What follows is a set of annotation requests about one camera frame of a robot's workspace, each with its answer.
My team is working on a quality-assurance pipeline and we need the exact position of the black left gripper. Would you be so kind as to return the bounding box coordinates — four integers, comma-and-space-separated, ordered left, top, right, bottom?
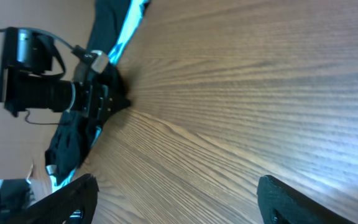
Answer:
73, 63, 131, 123

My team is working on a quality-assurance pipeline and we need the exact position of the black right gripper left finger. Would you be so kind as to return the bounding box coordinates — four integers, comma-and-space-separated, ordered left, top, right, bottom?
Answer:
9, 174, 99, 224

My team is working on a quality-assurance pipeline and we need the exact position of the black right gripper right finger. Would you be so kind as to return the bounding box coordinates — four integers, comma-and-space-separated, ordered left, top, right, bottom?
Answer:
257, 175, 352, 224

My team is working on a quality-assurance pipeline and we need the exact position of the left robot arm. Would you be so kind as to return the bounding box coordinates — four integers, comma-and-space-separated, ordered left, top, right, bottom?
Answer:
0, 27, 131, 122

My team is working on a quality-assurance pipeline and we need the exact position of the light blue shirt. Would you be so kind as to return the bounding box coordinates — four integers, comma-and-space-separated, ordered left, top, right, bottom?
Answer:
50, 0, 150, 192

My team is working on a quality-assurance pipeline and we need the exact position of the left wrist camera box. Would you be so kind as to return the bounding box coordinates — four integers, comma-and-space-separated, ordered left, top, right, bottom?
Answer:
71, 45, 109, 82

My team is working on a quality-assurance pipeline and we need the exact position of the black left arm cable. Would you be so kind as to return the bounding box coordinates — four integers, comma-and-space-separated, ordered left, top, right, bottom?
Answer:
0, 27, 88, 126

